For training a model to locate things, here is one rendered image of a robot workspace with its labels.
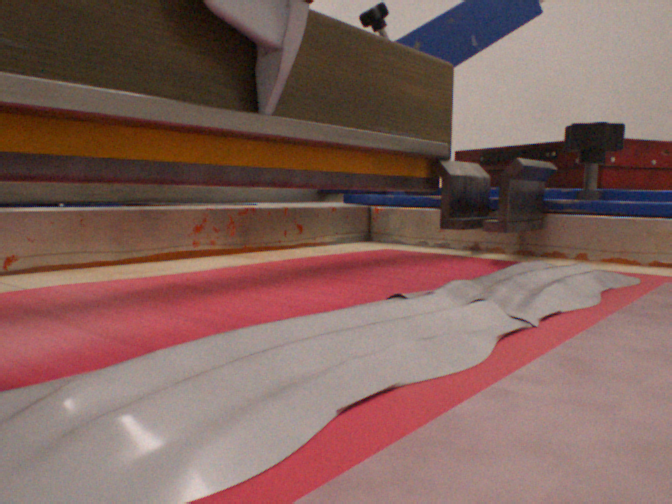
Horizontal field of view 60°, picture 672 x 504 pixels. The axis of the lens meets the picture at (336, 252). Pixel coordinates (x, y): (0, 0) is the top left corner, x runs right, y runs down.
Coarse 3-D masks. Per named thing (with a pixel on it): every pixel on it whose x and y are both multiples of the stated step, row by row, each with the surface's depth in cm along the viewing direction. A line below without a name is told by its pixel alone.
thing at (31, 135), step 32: (0, 128) 21; (32, 128) 22; (64, 128) 23; (96, 128) 24; (128, 128) 25; (160, 160) 26; (192, 160) 28; (224, 160) 29; (256, 160) 31; (288, 160) 33; (320, 160) 35; (352, 160) 38; (384, 160) 40; (416, 160) 44
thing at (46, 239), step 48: (0, 240) 31; (48, 240) 33; (96, 240) 35; (144, 240) 38; (192, 240) 41; (240, 240) 44; (288, 240) 48; (336, 240) 53; (384, 240) 56; (432, 240) 53; (480, 240) 50; (528, 240) 48; (576, 240) 45; (624, 240) 43
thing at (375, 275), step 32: (320, 256) 44; (352, 256) 44; (384, 256) 45; (416, 256) 45; (448, 256) 46; (320, 288) 30; (352, 288) 30; (384, 288) 30; (416, 288) 30; (640, 288) 32; (544, 320) 23; (576, 320) 23; (608, 320) 23; (640, 320) 24
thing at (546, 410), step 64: (0, 320) 21; (64, 320) 21; (128, 320) 22; (192, 320) 22; (256, 320) 22; (0, 384) 14; (448, 384) 15; (512, 384) 15; (576, 384) 15; (640, 384) 15; (320, 448) 11; (384, 448) 11; (448, 448) 11; (512, 448) 11; (576, 448) 11; (640, 448) 12
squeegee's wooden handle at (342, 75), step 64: (0, 0) 20; (64, 0) 22; (128, 0) 23; (192, 0) 26; (0, 64) 20; (64, 64) 22; (128, 64) 24; (192, 64) 26; (320, 64) 33; (384, 64) 38; (448, 64) 45; (384, 128) 38; (448, 128) 45
